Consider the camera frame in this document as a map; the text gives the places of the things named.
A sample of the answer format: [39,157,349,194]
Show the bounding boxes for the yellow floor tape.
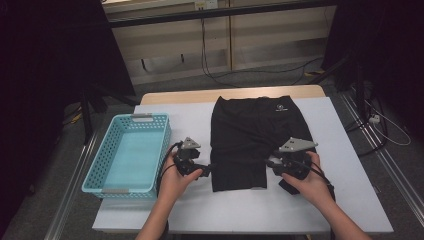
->
[303,68,326,78]

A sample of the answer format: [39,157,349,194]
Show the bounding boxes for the black pants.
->
[209,95,315,196]

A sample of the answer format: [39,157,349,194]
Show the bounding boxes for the light blue plastic basket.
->
[81,113,173,201]

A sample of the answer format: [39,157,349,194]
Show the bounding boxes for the left hand-held gripper black cable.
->
[155,140,184,240]

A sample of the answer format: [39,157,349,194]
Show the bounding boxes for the white table mat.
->
[92,97,394,234]

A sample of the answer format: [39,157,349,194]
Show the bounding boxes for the black curtain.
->
[321,0,424,141]
[0,0,136,234]

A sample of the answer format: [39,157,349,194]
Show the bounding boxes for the black floor cable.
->
[213,55,325,86]

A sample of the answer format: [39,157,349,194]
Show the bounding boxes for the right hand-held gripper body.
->
[270,136,319,181]

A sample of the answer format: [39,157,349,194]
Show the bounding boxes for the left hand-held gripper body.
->
[173,136,202,177]

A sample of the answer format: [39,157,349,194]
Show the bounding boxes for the person's left hand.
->
[159,148,204,203]

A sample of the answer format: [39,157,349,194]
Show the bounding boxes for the person's right hand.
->
[281,151,334,208]

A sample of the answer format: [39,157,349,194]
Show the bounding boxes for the black hanging cable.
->
[199,17,241,89]

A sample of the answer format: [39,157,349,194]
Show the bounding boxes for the aluminium floor rail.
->
[339,91,424,219]
[43,131,100,240]

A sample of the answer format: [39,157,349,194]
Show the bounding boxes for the black metal stand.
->
[308,53,368,116]
[79,83,141,146]

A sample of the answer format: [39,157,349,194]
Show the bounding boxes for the right hand-held gripper black cable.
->
[308,164,337,203]

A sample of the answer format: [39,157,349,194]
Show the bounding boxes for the bundle of black cables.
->
[344,93,390,158]

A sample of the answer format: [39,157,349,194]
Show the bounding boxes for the thin white cable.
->
[363,99,413,147]

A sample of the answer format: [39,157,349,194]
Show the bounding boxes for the white wall socket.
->
[194,0,219,10]

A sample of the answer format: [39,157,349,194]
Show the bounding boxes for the black metal bar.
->
[106,0,338,29]

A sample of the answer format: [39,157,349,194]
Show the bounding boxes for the hand-held gripper black cable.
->
[155,140,184,240]
[308,164,337,203]

